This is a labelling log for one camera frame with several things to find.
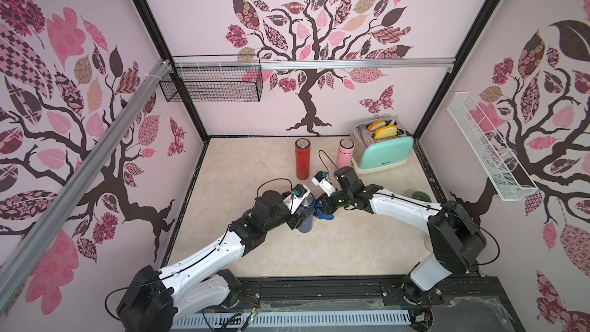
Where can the aluminium rail wall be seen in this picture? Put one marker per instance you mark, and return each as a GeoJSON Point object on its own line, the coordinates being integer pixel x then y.
{"type": "Point", "coordinates": [326, 64]}
{"type": "Point", "coordinates": [28, 253]}

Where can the blue thermos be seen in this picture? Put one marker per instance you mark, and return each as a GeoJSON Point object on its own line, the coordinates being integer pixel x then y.
{"type": "Point", "coordinates": [307, 209]}

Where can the aluminium rail back wall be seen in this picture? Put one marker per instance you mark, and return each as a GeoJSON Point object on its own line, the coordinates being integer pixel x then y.
{"type": "Point", "coordinates": [326, 64]}

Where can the toast slice rear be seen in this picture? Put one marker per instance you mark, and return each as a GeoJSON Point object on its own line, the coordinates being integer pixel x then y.
{"type": "Point", "coordinates": [376, 125]}

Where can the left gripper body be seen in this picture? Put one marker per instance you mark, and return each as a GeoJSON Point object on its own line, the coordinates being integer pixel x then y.
{"type": "Point", "coordinates": [297, 218]}

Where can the toast slice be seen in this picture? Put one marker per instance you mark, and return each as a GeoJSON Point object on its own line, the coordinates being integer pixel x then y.
{"type": "Point", "coordinates": [388, 131]}
{"type": "Point", "coordinates": [376, 125]}

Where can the mint green toaster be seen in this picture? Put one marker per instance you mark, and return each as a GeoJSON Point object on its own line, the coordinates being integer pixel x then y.
{"type": "Point", "coordinates": [372, 155]}

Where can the white slotted cable duct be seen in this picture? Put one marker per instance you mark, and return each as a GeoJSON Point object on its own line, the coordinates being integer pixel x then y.
{"type": "Point", "coordinates": [267, 319]}

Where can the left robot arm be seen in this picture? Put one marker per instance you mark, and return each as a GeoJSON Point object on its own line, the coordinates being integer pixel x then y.
{"type": "Point", "coordinates": [156, 299]}

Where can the red thermos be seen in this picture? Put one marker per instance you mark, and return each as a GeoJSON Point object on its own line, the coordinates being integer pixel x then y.
{"type": "Point", "coordinates": [302, 153]}

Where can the pink thermos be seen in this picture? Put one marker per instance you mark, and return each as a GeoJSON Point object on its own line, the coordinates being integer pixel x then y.
{"type": "Point", "coordinates": [345, 153]}

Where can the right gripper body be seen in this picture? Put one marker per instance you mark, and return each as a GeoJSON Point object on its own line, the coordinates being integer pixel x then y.
{"type": "Point", "coordinates": [336, 198]}

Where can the aluminium rail left wall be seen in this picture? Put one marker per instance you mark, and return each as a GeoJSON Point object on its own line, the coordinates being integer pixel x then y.
{"type": "Point", "coordinates": [28, 253]}

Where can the black wire basket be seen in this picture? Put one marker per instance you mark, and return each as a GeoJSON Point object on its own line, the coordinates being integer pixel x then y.
{"type": "Point", "coordinates": [214, 78]}

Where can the green ceramic cup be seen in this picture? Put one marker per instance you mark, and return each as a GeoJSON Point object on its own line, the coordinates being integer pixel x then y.
{"type": "Point", "coordinates": [421, 196]}

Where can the toast slice front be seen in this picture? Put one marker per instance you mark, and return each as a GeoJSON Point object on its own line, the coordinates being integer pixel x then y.
{"type": "Point", "coordinates": [388, 131]}

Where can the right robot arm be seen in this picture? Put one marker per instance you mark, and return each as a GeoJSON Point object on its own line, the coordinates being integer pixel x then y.
{"type": "Point", "coordinates": [456, 239]}

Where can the white wire shelf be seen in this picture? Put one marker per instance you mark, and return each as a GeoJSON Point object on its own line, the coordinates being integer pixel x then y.
{"type": "Point", "coordinates": [479, 123]}

